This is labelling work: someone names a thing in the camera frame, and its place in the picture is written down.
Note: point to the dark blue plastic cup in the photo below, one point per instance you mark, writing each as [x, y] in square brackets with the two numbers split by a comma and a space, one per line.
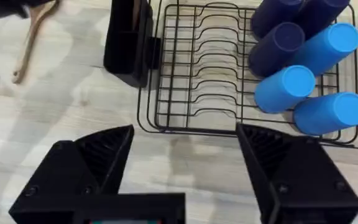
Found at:
[275, 49]
[272, 15]
[319, 14]

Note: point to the wooden spoon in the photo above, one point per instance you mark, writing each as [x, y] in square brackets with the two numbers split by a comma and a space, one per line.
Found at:
[31, 37]

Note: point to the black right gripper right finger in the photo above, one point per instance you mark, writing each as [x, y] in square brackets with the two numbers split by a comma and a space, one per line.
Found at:
[303, 180]

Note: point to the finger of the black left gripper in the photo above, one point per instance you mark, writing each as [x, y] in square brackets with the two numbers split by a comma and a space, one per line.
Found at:
[8, 7]

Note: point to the light blue plastic cup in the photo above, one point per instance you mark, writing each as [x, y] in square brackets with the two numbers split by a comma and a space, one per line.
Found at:
[283, 90]
[329, 113]
[328, 49]

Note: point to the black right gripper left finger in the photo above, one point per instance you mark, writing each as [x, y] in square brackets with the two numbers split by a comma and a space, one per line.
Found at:
[82, 168]

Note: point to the black cutlery holder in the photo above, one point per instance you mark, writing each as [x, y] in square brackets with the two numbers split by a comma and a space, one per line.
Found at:
[126, 46]

